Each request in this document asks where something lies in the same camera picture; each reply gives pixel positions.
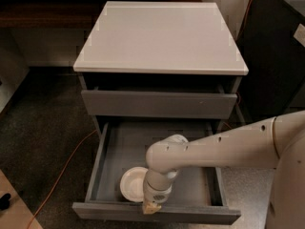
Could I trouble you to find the grey top drawer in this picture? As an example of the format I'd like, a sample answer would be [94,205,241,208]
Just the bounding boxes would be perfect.
[81,90,237,119]

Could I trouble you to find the wooden board corner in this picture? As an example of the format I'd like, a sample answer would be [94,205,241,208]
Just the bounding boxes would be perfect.
[0,170,43,229]

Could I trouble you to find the grey drawer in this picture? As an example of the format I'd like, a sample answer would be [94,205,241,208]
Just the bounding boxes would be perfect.
[81,90,237,119]
[72,121,241,225]

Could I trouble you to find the black object on wood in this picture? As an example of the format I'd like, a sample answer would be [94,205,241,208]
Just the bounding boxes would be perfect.
[0,193,11,210]

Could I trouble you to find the white bowl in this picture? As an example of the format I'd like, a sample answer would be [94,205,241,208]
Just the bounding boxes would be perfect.
[120,167,148,202]

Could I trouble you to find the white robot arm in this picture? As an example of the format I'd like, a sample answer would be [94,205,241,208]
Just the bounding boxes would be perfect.
[143,111,305,229]

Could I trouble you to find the grey cabinet with white top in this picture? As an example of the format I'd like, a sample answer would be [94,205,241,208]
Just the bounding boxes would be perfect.
[73,1,249,133]

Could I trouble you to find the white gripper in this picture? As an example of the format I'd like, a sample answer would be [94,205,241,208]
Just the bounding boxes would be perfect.
[142,189,172,215]

